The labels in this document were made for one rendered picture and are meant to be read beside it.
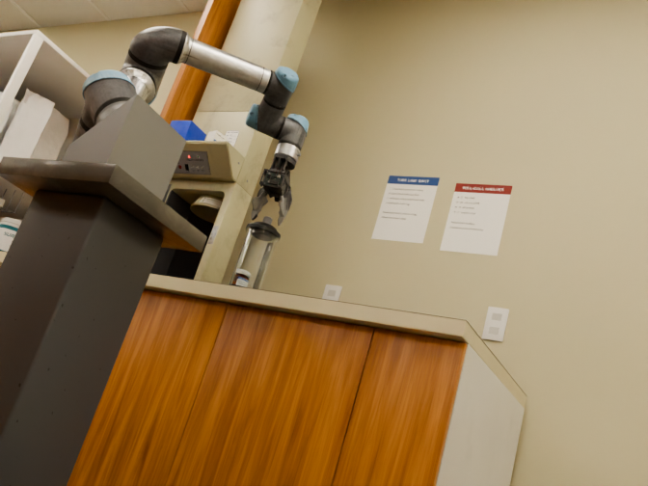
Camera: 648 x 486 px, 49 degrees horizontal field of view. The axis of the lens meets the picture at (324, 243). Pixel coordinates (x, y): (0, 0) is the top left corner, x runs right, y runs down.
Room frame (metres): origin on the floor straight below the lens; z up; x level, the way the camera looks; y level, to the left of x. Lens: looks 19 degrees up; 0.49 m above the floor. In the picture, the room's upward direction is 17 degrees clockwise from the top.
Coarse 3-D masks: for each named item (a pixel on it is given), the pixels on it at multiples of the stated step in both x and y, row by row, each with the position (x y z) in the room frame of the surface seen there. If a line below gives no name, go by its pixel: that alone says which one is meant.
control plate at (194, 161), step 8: (184, 152) 2.36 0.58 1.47; (192, 152) 2.34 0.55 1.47; (200, 152) 2.32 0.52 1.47; (184, 160) 2.38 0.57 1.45; (192, 160) 2.36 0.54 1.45; (200, 160) 2.34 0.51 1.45; (176, 168) 2.43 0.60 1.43; (184, 168) 2.41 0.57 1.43; (192, 168) 2.39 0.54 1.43; (200, 168) 2.36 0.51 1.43; (208, 168) 2.34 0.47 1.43
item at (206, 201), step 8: (200, 200) 2.43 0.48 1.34; (208, 200) 2.42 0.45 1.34; (216, 200) 2.42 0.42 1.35; (192, 208) 2.50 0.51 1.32; (200, 208) 2.53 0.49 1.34; (208, 208) 2.55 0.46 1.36; (216, 208) 2.40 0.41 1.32; (200, 216) 2.55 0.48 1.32; (208, 216) 2.56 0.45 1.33; (216, 216) 2.56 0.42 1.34
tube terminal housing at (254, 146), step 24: (216, 120) 2.44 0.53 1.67; (240, 120) 2.38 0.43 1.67; (240, 144) 2.35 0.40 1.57; (264, 144) 2.40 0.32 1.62; (192, 192) 2.46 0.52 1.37; (216, 192) 2.38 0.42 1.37; (240, 192) 2.37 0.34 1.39; (240, 216) 2.40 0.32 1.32; (216, 240) 2.34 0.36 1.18; (216, 264) 2.38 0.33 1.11
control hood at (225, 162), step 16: (192, 144) 2.32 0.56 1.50; (208, 144) 2.28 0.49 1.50; (224, 144) 2.24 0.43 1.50; (208, 160) 2.32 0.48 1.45; (224, 160) 2.28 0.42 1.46; (240, 160) 2.32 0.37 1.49; (176, 176) 2.46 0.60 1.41; (192, 176) 2.41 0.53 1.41; (208, 176) 2.37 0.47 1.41; (224, 176) 2.33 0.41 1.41
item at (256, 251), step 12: (252, 228) 1.99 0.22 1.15; (252, 240) 1.99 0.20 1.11; (264, 240) 1.98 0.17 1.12; (276, 240) 2.02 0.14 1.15; (240, 252) 2.01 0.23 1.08; (252, 252) 1.98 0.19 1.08; (264, 252) 1.99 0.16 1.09; (240, 264) 1.99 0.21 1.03; (252, 264) 1.98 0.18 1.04; (264, 264) 2.00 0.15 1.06; (240, 276) 1.98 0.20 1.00; (252, 276) 1.98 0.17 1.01
